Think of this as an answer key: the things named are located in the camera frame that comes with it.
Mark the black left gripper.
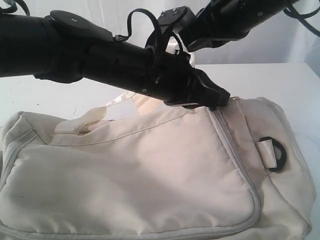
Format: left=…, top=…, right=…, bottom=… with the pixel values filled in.
left=146, top=51, right=230, bottom=110

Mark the cream duffel bag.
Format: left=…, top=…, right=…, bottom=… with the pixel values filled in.
left=0, top=37, right=314, bottom=240

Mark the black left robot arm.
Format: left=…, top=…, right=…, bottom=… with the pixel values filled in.
left=0, top=10, right=230, bottom=109

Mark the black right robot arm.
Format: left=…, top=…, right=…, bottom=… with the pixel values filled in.
left=179, top=0, right=320, bottom=52

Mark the white backdrop curtain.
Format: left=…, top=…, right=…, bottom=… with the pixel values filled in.
left=0, top=0, right=320, bottom=65

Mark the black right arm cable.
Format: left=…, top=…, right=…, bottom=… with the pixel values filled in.
left=282, top=0, right=320, bottom=36

